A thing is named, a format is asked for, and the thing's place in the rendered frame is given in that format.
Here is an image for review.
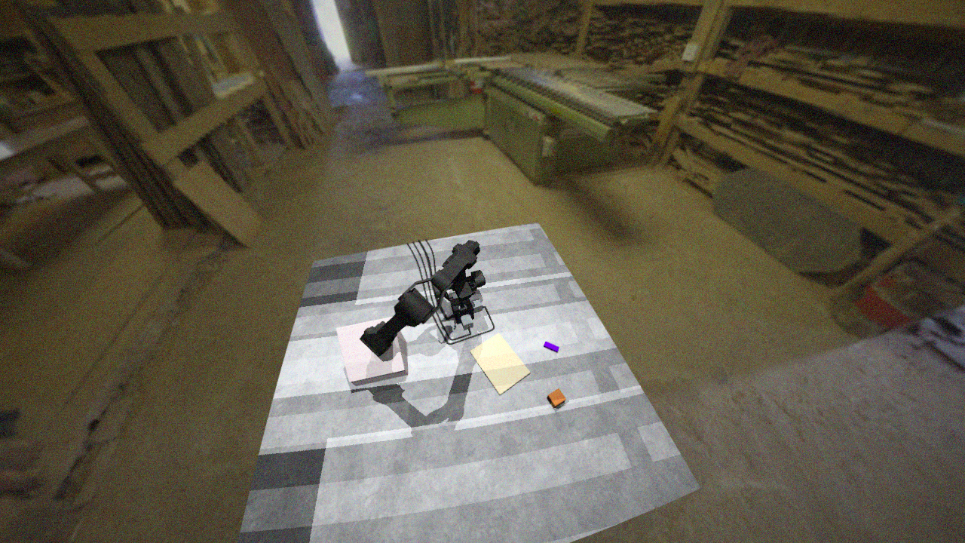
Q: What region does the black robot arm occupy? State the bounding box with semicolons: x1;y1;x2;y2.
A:
359;240;480;357

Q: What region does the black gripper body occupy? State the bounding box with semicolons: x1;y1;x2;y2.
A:
432;270;486;298

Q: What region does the brown rectangular block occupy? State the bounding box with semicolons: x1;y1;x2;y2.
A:
547;389;566;408

